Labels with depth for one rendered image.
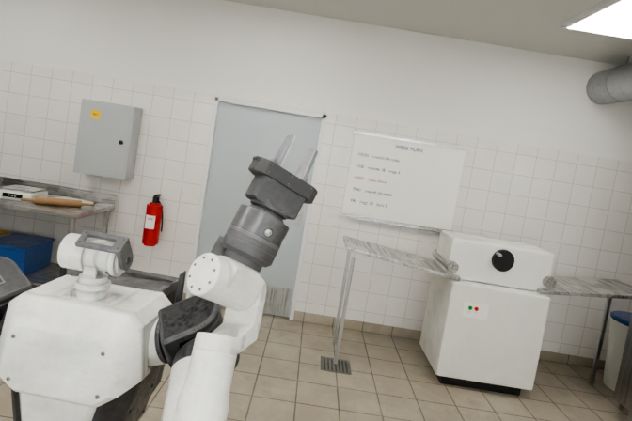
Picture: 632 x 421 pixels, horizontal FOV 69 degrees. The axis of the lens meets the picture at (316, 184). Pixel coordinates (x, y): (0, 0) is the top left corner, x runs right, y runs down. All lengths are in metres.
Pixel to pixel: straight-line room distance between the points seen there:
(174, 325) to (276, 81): 3.83
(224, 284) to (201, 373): 0.12
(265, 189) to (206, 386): 0.29
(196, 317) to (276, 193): 0.30
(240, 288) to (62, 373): 0.38
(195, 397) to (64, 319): 0.34
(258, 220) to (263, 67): 3.95
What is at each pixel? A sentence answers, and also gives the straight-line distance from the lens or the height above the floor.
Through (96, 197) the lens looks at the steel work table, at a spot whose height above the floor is 0.92.
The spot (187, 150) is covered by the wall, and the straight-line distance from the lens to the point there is 4.69.
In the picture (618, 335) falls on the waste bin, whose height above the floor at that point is 0.50.
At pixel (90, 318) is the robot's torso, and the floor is 1.35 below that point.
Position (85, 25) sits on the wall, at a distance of 5.19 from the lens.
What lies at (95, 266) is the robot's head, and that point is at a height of 1.43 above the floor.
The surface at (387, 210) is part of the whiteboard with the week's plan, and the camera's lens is 4.58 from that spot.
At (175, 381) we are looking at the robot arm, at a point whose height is 1.30.
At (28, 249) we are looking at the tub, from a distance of 4.70.
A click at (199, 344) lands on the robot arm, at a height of 1.41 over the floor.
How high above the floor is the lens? 1.70
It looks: 4 degrees down
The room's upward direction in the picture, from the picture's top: 9 degrees clockwise
